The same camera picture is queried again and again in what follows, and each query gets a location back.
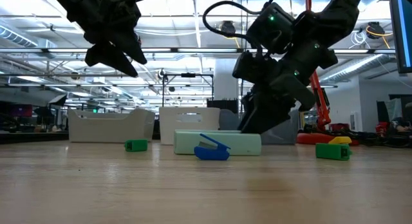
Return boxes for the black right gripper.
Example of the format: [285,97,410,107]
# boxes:
[239,43,339,135]

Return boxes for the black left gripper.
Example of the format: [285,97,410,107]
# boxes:
[83,0,148,79]

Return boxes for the mint green stapler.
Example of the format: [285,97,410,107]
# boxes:
[173,129,263,156]

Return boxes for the blue mini stapler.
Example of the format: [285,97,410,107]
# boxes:
[194,133,232,162]

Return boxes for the green mini stapler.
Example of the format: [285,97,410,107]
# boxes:
[124,139,149,153]
[315,142,353,162]

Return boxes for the black equipment case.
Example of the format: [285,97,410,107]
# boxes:
[207,98,239,115]

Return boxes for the red desk lamp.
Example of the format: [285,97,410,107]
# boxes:
[296,0,361,146]

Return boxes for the light grey storage bin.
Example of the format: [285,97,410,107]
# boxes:
[67,107,156,144]

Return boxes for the dark red box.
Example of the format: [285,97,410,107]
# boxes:
[330,122,350,132]

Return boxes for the white storage bin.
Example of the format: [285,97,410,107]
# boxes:
[159,107,221,146]

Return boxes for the person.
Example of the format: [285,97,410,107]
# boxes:
[389,102,412,133]

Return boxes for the computer monitor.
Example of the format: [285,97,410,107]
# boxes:
[388,0,412,74]

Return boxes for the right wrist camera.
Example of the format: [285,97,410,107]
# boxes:
[232,50,281,86]

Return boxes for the black frame stand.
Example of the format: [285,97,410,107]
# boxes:
[162,72,215,108]

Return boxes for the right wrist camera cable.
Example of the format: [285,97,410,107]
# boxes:
[202,0,271,51]

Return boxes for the black ceiling cable reel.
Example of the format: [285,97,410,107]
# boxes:
[220,20,238,37]
[366,21,394,50]

